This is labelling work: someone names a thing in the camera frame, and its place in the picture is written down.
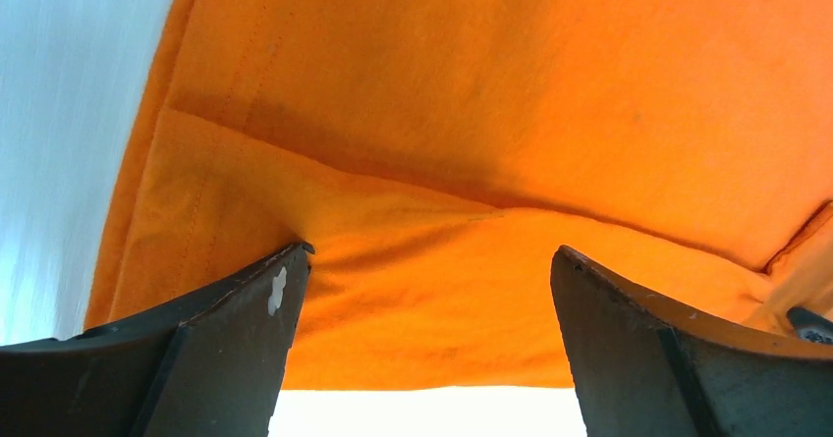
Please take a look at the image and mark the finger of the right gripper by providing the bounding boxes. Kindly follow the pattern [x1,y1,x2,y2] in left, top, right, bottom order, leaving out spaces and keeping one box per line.
[787,306,833,345]

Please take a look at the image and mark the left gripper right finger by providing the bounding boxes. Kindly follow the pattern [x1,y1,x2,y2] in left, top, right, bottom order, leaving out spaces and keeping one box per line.
[550,246,832,436]

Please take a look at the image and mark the orange t shirt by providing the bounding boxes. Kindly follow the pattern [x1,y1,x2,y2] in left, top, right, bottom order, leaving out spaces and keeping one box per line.
[85,0,832,390]

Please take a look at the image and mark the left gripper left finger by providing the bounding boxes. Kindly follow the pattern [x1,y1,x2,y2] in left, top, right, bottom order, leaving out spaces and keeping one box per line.
[1,243,313,436]

